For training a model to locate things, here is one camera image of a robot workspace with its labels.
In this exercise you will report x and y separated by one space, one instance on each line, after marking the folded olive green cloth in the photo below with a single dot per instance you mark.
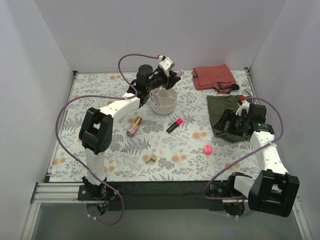
216 107

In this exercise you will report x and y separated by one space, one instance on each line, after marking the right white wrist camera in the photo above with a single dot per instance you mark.
243 106

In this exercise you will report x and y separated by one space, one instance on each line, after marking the pink round sharpener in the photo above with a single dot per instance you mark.
208 150

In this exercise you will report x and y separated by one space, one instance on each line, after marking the floral patterned table mat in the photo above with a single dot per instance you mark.
180 154

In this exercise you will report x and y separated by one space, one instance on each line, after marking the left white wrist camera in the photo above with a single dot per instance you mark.
166 64

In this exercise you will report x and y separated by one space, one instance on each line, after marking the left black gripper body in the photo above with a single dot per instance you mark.
169 79

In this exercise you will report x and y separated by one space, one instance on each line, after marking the gold binder clip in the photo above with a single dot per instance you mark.
151 158

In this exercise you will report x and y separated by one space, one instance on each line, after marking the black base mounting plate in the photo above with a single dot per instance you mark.
164 195

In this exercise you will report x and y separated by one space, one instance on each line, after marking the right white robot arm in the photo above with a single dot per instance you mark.
274 190

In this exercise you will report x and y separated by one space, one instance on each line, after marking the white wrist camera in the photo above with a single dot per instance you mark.
243 106
166 64

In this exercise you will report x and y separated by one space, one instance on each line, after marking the aluminium front rail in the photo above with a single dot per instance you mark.
47 193

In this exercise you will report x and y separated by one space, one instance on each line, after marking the pink black highlighter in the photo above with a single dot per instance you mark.
176 124

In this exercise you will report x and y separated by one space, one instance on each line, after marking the white divided round organizer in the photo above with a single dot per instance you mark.
166 101

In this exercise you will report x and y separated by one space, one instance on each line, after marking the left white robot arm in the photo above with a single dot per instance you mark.
97 127

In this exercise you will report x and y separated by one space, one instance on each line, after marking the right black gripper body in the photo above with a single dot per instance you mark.
227 122

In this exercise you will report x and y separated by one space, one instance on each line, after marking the folded red cloth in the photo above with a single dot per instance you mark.
218 78

